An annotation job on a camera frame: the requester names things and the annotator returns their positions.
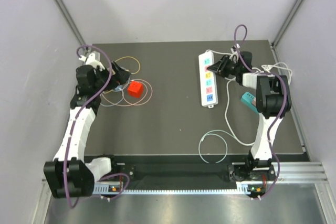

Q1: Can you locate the grey slotted cable duct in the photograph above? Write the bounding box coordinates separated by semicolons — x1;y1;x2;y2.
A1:
93;181;254;195

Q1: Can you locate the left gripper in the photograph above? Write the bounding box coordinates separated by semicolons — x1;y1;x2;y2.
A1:
93;60;131;94

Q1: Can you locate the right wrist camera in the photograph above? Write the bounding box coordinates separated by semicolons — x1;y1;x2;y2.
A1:
229;44;240;63

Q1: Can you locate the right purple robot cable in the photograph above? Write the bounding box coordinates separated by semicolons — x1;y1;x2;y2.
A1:
233;24;288;200

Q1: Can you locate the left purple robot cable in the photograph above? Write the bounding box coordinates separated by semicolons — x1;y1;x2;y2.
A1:
62;45;131;209

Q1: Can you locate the light blue charging cable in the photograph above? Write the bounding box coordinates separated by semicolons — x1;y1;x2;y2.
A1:
99;84;127;108

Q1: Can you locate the white teal strip cord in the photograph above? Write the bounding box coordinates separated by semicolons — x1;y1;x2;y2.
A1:
224;77;257;146

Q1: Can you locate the pink charging cable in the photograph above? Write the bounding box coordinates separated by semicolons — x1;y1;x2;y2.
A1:
122;78;153;106

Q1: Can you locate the yellow charging cable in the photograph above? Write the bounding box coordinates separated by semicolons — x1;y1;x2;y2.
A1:
103;56;141;93

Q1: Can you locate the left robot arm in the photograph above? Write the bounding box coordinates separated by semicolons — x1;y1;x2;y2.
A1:
44;62;131;198

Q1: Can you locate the teal power strip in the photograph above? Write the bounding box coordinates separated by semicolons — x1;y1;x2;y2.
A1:
240;92;259;114

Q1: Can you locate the red cube socket adapter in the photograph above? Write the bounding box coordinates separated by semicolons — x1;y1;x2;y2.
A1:
127;81;144;98

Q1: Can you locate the white power strip cord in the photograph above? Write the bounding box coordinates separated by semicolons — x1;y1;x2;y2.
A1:
204;49;293;83

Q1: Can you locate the left aluminium frame post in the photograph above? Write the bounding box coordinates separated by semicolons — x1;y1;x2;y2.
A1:
54;0;86;45

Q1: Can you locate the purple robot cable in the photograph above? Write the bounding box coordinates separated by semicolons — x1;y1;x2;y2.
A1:
62;45;131;209
233;24;288;200

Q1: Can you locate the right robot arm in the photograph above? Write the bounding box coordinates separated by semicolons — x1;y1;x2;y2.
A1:
206;51;292;180

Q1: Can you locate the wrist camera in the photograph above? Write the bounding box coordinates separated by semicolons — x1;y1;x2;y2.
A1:
79;51;105;70
229;44;240;63

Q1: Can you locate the right aluminium frame post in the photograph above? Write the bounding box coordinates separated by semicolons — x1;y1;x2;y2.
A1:
270;0;305;50

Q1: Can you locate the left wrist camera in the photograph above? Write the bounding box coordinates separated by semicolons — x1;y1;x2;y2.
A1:
79;51;105;70

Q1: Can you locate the white power strip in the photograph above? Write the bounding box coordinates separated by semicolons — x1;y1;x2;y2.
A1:
198;51;218;109

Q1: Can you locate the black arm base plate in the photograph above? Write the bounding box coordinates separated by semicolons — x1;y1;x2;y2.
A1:
113;163;276;182

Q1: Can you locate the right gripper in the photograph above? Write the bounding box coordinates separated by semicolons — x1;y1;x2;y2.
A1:
207;55;240;78

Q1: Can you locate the aluminium frame post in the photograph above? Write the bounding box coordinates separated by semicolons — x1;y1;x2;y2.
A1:
54;0;86;45
270;0;305;50

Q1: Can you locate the aluminium front rail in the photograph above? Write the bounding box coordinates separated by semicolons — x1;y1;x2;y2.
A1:
41;161;329;184

